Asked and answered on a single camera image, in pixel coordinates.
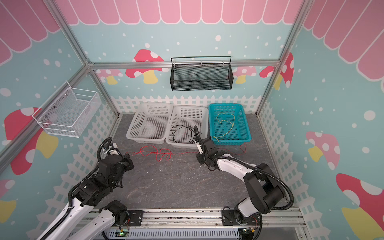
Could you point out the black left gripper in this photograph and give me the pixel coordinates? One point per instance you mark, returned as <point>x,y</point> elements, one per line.
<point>125,159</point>

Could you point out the middle white plastic basket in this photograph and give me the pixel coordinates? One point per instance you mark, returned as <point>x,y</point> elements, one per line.
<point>180,132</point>

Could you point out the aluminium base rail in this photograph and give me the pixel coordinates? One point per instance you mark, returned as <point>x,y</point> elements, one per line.
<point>206,224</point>

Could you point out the teal plastic basket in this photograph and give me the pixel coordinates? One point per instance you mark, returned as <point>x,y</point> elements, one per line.
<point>228,124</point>

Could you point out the white wire wall basket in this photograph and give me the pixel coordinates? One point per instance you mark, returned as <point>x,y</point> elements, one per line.
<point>68,112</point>

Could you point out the black wire mesh wall basket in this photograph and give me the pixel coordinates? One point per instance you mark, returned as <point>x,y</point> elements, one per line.
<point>206,73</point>

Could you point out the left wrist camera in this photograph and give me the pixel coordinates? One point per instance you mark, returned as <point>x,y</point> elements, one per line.
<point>110,149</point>

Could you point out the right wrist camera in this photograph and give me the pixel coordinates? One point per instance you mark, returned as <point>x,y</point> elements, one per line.
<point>199,145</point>

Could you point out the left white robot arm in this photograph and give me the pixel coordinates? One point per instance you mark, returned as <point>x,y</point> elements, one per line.
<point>88,193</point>

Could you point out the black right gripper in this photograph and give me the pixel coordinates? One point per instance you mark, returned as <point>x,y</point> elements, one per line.
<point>199,155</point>

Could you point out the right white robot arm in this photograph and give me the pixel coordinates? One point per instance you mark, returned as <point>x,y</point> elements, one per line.
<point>266,191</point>

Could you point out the left white plastic basket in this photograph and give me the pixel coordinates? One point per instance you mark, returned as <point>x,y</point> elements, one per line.
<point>150,123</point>

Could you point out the white plastic basket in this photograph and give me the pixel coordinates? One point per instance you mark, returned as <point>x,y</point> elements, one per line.
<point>150,123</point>
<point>180,132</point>

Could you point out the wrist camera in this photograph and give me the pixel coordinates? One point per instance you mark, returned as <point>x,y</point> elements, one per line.
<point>199,145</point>
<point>110,149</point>

